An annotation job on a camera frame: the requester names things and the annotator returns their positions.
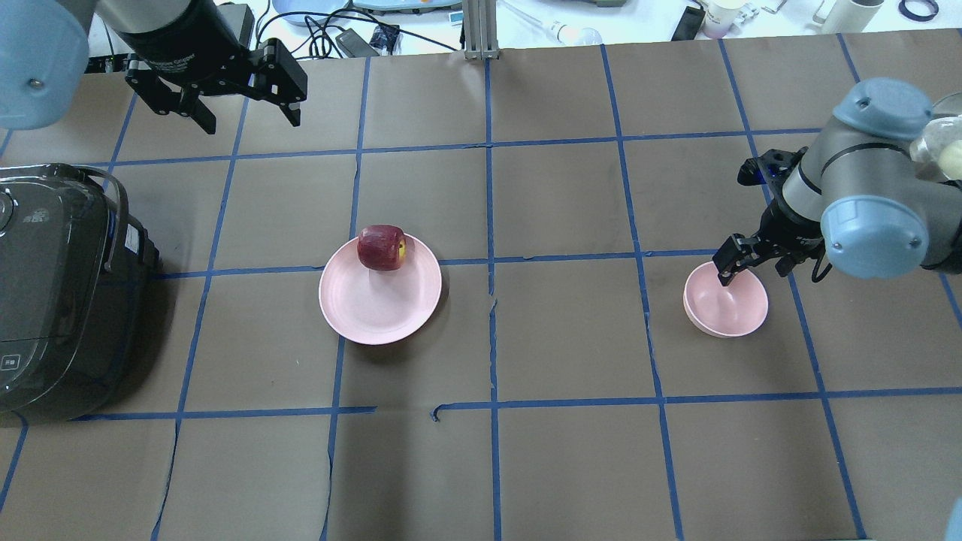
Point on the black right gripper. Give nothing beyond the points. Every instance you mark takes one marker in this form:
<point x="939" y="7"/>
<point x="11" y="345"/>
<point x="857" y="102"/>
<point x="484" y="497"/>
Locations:
<point x="783" y="228"/>

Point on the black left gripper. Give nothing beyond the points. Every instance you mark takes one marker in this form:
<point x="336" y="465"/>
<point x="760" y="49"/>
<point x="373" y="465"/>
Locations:
<point x="171" y="39"/>

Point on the pink bowl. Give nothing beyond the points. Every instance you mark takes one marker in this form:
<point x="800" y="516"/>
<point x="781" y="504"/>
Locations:
<point x="736" y="310"/>

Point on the red apple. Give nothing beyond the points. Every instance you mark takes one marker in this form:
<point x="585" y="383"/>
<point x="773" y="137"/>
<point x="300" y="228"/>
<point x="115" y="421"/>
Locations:
<point x="382" y="247"/>

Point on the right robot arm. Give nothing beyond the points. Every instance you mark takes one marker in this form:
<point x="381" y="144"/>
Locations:
<point x="876" y="195"/>

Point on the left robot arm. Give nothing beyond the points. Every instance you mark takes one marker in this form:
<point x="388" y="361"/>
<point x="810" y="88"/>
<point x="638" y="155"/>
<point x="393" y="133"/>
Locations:
<point x="44" y="53"/>

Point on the blue plate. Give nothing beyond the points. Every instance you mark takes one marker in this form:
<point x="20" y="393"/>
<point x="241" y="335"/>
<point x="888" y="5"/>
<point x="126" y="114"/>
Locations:
<point x="294" y="12"/>

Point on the pink plate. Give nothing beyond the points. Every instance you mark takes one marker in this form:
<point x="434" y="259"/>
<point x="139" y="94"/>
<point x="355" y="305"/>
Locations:
<point x="373" y="307"/>

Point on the black rice cooker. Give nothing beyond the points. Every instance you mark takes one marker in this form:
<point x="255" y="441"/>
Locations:
<point x="74" y="265"/>

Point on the light bulb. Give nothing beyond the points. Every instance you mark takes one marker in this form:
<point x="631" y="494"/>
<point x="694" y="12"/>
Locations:
<point x="569" y="35"/>

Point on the aluminium frame post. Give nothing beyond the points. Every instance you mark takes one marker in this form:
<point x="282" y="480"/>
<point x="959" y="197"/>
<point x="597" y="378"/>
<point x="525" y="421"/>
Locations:
<point x="479" y="30"/>

